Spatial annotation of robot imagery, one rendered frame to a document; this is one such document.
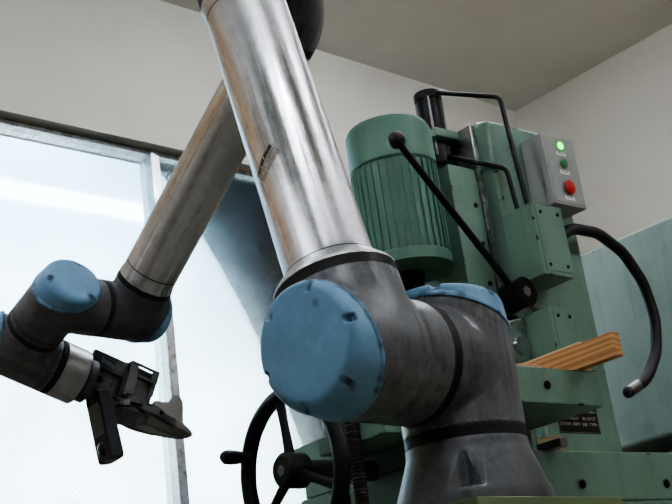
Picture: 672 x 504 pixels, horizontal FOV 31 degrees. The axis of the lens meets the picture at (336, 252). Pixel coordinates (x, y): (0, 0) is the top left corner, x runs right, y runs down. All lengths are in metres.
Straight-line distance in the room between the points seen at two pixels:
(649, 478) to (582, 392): 0.37
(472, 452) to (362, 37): 3.26
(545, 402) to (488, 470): 0.57
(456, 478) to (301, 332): 0.25
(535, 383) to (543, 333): 0.36
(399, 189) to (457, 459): 1.01
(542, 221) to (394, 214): 0.29
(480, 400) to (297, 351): 0.24
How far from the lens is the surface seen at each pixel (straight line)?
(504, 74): 5.02
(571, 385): 2.03
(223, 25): 1.59
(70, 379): 1.93
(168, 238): 1.86
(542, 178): 2.53
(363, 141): 2.40
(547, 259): 2.37
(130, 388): 1.98
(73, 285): 1.83
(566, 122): 5.15
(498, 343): 1.47
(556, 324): 2.31
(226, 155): 1.81
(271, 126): 1.48
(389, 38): 4.59
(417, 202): 2.34
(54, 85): 3.80
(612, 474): 2.28
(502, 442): 1.44
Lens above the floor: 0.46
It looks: 20 degrees up
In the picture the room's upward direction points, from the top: 8 degrees counter-clockwise
